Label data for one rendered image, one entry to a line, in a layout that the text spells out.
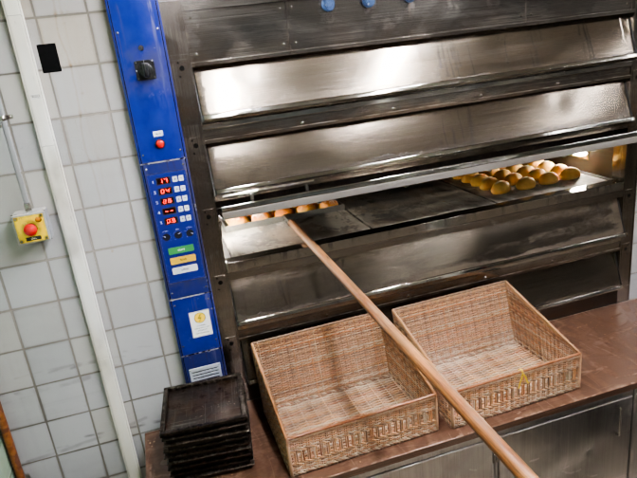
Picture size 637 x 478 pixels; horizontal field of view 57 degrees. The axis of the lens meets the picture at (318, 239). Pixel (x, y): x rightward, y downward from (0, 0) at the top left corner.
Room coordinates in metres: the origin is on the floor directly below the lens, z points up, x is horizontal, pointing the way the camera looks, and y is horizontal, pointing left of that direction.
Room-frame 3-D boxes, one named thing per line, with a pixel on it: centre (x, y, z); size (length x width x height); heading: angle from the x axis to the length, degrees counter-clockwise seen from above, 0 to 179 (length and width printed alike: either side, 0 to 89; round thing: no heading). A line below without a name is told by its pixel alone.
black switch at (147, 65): (1.97, 0.49, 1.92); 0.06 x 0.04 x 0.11; 105
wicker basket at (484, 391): (2.03, -0.59, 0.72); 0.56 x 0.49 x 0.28; 106
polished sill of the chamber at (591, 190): (2.31, -0.51, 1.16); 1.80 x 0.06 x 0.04; 105
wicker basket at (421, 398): (1.88, -0.02, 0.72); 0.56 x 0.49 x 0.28; 106
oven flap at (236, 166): (2.29, -0.51, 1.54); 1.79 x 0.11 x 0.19; 105
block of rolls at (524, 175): (2.86, -0.97, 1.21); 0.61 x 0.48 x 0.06; 15
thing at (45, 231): (1.87, 0.93, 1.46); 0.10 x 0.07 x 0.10; 105
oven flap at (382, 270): (2.29, -0.51, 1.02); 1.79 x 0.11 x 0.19; 105
